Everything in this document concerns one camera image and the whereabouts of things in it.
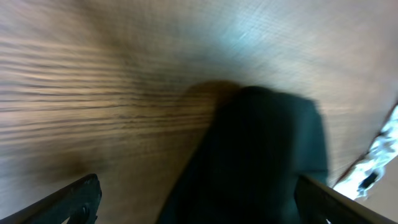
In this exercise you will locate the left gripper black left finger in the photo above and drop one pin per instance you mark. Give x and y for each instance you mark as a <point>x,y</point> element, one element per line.
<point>76,203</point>

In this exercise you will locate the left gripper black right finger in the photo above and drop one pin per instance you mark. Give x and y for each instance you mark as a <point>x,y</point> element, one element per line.
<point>319,204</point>

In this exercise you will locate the white printed t-shirt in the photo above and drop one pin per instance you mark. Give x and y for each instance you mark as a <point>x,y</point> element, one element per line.
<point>370,167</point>

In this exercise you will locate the dark green polo shirt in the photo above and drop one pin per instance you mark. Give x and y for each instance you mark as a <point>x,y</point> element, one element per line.
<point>246,167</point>

